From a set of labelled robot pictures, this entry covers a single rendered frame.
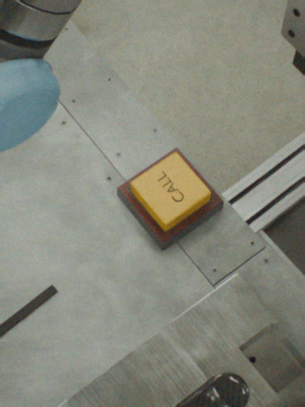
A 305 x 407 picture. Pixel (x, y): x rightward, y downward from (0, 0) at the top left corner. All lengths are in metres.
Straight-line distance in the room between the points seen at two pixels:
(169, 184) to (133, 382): 0.23
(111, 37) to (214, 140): 0.31
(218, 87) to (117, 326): 1.11
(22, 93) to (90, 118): 0.51
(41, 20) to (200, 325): 0.41
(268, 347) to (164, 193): 0.20
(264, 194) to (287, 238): 0.08
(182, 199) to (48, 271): 0.16
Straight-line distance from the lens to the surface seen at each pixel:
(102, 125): 1.13
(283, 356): 0.97
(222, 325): 0.95
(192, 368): 0.93
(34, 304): 1.04
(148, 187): 1.05
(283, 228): 1.73
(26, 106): 0.64
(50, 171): 1.10
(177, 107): 2.06
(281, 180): 1.75
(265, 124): 2.05
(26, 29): 0.62
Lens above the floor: 1.79
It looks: 66 degrees down
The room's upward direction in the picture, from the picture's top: 2 degrees clockwise
